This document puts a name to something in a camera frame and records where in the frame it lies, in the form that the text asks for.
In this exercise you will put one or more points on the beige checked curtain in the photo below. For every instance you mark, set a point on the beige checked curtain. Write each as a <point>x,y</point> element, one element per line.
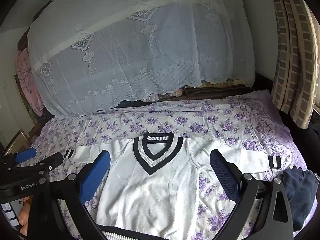
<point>292,67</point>

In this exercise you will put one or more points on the purple floral bed sheet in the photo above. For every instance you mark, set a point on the purple floral bed sheet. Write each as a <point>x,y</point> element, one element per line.
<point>212,122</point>

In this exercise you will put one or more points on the pink floral cloth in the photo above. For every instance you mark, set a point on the pink floral cloth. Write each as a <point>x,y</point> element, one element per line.
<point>27,80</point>

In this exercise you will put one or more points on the white knit sweater navy trim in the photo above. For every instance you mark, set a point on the white knit sweater navy trim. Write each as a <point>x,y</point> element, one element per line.
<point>150,192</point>

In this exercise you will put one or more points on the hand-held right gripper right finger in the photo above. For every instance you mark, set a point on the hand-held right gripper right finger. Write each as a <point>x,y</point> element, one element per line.
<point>225,177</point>

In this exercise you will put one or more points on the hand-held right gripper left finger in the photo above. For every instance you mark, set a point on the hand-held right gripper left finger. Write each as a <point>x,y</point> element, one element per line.
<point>96,177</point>

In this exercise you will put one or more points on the brown folded blanket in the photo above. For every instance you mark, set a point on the brown folded blanket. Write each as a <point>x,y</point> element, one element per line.
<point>207,91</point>

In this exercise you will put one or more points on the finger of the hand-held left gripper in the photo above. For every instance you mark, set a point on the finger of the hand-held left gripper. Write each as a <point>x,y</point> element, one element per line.
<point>53,161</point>
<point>25,155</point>

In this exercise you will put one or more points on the person's left hand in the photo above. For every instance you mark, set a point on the person's left hand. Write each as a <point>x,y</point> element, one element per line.
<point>25,215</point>

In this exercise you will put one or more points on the navy blue garment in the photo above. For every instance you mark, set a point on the navy blue garment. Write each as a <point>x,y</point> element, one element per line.
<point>300,192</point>

